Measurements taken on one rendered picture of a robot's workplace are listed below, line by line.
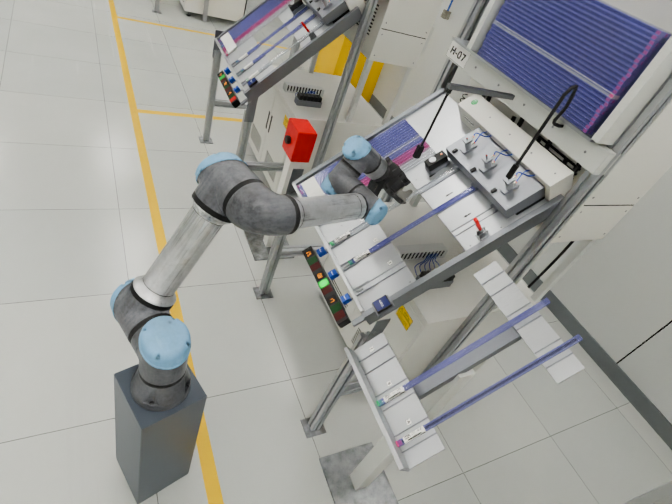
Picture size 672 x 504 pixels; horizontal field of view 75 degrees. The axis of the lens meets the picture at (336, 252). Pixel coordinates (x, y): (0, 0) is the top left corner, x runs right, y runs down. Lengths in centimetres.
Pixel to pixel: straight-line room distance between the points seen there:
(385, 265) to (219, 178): 66
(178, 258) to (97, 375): 97
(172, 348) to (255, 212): 39
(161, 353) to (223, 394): 87
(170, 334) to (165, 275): 14
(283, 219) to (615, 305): 244
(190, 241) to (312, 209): 30
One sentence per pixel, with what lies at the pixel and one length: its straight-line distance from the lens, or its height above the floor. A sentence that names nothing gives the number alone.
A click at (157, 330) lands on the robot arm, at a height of 78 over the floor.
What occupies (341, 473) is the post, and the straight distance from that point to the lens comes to 191.
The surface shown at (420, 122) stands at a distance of 180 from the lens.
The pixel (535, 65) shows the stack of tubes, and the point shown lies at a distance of 153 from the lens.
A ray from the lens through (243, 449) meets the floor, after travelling 186.
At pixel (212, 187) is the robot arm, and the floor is 110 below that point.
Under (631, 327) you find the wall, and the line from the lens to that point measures 307.
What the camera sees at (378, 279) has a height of 78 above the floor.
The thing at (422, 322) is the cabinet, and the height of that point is 60.
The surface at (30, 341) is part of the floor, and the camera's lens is 212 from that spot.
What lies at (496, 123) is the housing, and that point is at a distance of 161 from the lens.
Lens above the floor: 170
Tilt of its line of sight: 39 degrees down
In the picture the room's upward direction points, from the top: 23 degrees clockwise
